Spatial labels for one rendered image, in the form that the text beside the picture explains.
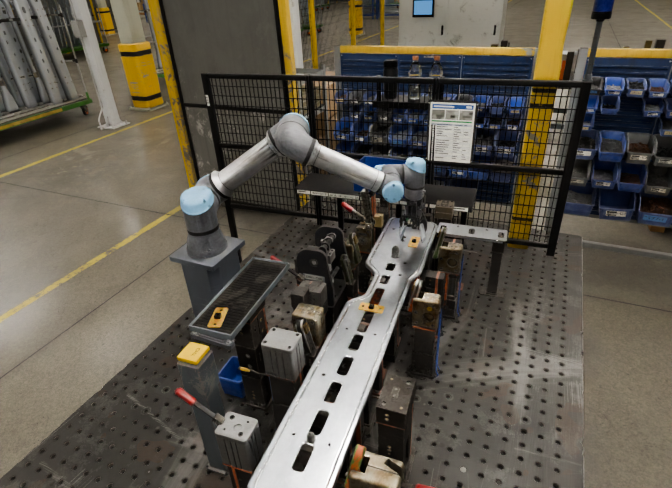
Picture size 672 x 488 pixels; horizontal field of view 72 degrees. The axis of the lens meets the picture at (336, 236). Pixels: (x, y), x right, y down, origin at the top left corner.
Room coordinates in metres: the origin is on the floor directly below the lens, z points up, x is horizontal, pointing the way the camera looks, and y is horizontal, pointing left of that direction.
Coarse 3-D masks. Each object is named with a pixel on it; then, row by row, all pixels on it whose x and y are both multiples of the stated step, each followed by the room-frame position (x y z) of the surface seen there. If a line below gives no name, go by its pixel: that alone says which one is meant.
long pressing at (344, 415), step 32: (384, 256) 1.55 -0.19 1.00; (416, 256) 1.54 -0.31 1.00; (384, 288) 1.34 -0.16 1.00; (352, 320) 1.17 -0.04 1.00; (384, 320) 1.16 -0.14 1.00; (320, 352) 1.03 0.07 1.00; (352, 352) 1.03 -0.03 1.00; (384, 352) 1.03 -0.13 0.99; (320, 384) 0.91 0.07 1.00; (352, 384) 0.90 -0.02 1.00; (288, 416) 0.81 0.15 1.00; (352, 416) 0.80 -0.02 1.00; (288, 448) 0.72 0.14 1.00; (320, 448) 0.71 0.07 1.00; (256, 480) 0.64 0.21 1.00; (288, 480) 0.63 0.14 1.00; (320, 480) 0.63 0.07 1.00
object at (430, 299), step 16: (416, 304) 1.21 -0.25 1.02; (432, 304) 1.19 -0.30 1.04; (416, 320) 1.21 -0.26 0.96; (432, 320) 1.19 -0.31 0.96; (416, 336) 1.21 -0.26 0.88; (432, 336) 1.19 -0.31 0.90; (416, 352) 1.21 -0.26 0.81; (432, 352) 1.19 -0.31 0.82; (416, 368) 1.20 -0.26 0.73; (432, 368) 1.18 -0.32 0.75
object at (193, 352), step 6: (192, 342) 0.93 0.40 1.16; (186, 348) 0.91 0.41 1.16; (192, 348) 0.91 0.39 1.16; (198, 348) 0.91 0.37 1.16; (204, 348) 0.91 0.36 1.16; (180, 354) 0.89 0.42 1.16; (186, 354) 0.89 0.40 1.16; (192, 354) 0.89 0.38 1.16; (198, 354) 0.89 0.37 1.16; (204, 354) 0.89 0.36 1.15; (180, 360) 0.88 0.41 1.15; (186, 360) 0.87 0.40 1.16; (192, 360) 0.87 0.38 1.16; (198, 360) 0.87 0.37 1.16
